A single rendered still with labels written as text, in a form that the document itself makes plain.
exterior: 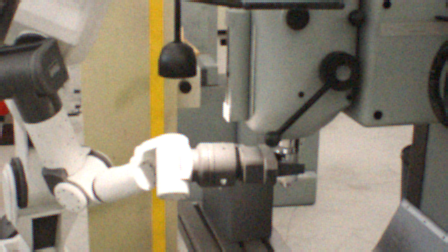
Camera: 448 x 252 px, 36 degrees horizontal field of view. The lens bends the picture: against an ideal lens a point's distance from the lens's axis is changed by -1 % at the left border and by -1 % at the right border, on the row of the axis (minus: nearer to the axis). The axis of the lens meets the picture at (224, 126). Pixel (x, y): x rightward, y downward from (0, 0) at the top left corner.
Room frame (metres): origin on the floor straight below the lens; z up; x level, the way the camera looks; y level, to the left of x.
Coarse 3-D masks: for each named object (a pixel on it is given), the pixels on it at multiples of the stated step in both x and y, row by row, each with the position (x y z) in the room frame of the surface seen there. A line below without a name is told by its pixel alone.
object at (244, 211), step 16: (208, 192) 1.78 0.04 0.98; (224, 192) 1.66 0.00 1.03; (240, 192) 1.63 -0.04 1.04; (256, 192) 1.65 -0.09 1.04; (272, 192) 1.66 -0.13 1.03; (208, 208) 1.78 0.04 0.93; (224, 208) 1.66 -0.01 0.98; (240, 208) 1.63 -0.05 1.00; (256, 208) 1.65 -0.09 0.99; (272, 208) 1.66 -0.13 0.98; (224, 224) 1.66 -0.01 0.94; (240, 224) 1.63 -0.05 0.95; (256, 224) 1.65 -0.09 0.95; (240, 240) 1.63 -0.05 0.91
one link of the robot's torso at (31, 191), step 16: (64, 96) 1.74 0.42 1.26; (16, 112) 1.68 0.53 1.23; (16, 128) 1.75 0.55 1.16; (16, 144) 1.76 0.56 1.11; (32, 144) 1.74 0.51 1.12; (16, 160) 1.72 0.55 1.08; (32, 160) 1.69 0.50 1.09; (16, 176) 1.69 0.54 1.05; (32, 176) 1.69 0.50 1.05; (16, 192) 1.67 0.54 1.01; (32, 192) 1.68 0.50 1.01; (48, 192) 1.70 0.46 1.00
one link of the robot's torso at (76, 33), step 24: (0, 0) 1.40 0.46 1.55; (24, 0) 1.40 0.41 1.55; (48, 0) 1.42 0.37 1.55; (72, 0) 1.45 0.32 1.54; (96, 0) 1.48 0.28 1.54; (0, 24) 1.48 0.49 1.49; (24, 24) 1.39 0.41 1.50; (48, 24) 1.40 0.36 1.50; (72, 24) 1.42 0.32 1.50; (96, 24) 1.47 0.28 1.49; (72, 48) 1.43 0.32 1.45
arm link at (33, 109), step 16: (0, 64) 1.33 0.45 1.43; (16, 64) 1.32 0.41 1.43; (0, 80) 1.32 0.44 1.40; (16, 80) 1.31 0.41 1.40; (32, 80) 1.31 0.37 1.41; (0, 96) 1.33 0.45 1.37; (16, 96) 1.33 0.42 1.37; (32, 96) 1.32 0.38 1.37; (48, 96) 1.34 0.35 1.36; (32, 112) 1.33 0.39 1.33; (48, 112) 1.34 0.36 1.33
